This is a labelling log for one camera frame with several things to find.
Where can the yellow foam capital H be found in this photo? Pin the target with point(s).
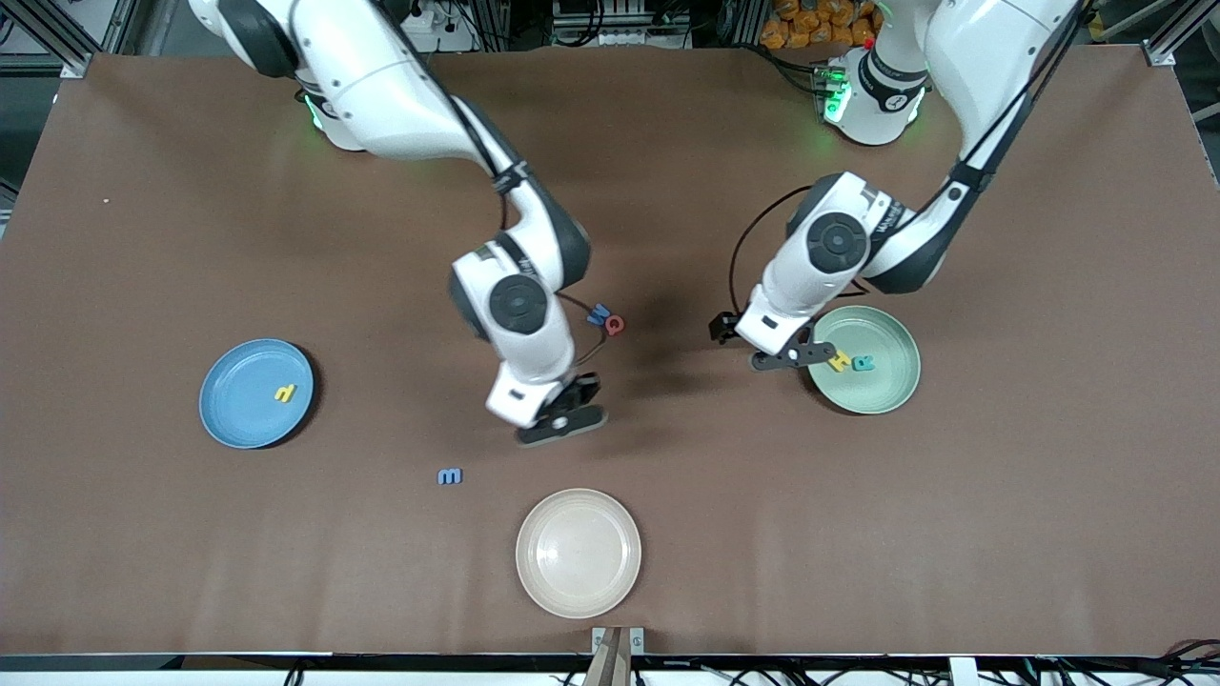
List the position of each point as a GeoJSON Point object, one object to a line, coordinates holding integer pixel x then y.
{"type": "Point", "coordinates": [841, 363]}

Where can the red foam capital Q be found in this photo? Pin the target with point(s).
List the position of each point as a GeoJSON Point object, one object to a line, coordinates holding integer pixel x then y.
{"type": "Point", "coordinates": [609, 326]}

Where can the blue round plate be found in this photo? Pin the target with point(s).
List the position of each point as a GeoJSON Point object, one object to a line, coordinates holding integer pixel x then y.
{"type": "Point", "coordinates": [238, 410]}

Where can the yellow foam lowercase h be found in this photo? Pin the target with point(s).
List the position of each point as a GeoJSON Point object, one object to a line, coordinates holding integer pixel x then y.
{"type": "Point", "coordinates": [284, 394]}

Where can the cyan foam capital R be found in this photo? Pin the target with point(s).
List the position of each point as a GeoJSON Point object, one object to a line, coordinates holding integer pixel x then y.
{"type": "Point", "coordinates": [864, 370]}

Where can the blue foam capital M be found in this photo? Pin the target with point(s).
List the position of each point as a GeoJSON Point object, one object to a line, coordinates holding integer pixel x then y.
{"type": "Point", "coordinates": [596, 315]}

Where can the blue foam lowercase m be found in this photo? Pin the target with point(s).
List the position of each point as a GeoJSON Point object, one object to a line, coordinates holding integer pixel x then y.
{"type": "Point", "coordinates": [450, 471]}

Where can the aluminium frame profile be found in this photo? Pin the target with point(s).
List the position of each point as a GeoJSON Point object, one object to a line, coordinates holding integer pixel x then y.
{"type": "Point", "coordinates": [1161, 54]}
{"type": "Point", "coordinates": [38, 30]}

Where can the white power strip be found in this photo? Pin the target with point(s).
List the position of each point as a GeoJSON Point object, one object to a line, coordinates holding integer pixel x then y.
{"type": "Point", "coordinates": [448, 38]}

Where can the brown table cover sheet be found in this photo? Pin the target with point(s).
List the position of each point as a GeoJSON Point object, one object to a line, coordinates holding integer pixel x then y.
{"type": "Point", "coordinates": [953, 524]}

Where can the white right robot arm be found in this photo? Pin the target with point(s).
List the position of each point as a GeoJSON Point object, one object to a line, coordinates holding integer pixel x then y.
{"type": "Point", "coordinates": [381, 95]}

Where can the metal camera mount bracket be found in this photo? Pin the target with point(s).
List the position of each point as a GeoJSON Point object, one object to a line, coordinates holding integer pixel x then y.
{"type": "Point", "coordinates": [618, 657]}

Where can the cream round plate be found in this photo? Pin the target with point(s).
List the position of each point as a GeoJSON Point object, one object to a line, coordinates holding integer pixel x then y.
{"type": "Point", "coordinates": [579, 553]}

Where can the pale green round plate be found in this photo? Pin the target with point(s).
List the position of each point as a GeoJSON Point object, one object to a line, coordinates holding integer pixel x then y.
{"type": "Point", "coordinates": [886, 391]}

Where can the pile of orange objects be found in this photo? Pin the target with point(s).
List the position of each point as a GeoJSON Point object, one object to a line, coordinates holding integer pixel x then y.
{"type": "Point", "coordinates": [810, 24]}

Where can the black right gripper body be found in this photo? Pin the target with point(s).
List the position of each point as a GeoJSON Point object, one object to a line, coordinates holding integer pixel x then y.
{"type": "Point", "coordinates": [581, 389]}

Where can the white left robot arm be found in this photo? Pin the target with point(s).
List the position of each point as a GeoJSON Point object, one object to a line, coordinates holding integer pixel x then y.
{"type": "Point", "coordinates": [982, 57]}

